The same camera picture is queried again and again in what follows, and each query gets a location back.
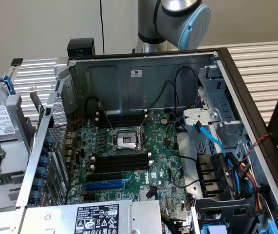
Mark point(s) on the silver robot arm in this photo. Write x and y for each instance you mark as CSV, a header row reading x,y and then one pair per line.
x,y
168,14

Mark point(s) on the RAM slot black latches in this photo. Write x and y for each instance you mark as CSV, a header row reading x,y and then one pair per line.
x,y
121,165
126,118
121,157
126,126

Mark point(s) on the RAM slot white latches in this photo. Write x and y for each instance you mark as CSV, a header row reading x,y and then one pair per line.
x,y
126,115
121,161
126,122
121,169

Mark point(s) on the silver coin battery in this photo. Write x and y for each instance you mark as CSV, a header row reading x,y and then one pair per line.
x,y
164,120

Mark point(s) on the CPU socket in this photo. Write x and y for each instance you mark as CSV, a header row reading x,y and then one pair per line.
x,y
125,140

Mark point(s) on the silver locking lever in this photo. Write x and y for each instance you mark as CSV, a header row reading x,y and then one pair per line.
x,y
106,115
121,146

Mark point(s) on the open PC case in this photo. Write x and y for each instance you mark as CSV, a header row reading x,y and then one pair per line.
x,y
119,85

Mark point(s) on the green motherboard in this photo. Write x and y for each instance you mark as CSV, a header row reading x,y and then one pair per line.
x,y
160,156

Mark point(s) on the long black expansion slot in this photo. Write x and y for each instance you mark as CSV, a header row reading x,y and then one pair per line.
x,y
104,177

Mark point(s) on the blue expansion slot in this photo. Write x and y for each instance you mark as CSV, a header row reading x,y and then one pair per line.
x,y
104,186

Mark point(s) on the silver metal disk bay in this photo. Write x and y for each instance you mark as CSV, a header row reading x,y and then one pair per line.
x,y
226,131

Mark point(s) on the black plastic fan shroud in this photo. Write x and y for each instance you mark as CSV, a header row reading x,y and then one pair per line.
x,y
211,170

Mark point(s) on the black box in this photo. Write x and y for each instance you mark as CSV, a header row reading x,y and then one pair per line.
x,y
80,47

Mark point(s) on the short black expansion slot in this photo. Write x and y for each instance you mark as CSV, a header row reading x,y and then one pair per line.
x,y
89,197

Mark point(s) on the black graphics card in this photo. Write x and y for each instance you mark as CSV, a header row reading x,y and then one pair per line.
x,y
35,100

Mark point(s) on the grey parts rack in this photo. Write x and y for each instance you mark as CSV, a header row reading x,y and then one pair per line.
x,y
17,114

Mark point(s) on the silver power supply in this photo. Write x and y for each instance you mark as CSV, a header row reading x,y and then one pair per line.
x,y
63,219

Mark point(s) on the black table corner cap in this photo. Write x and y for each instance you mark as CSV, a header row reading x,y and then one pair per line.
x,y
17,62

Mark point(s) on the blue disk carrier bracket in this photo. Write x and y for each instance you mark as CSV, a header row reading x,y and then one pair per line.
x,y
9,84

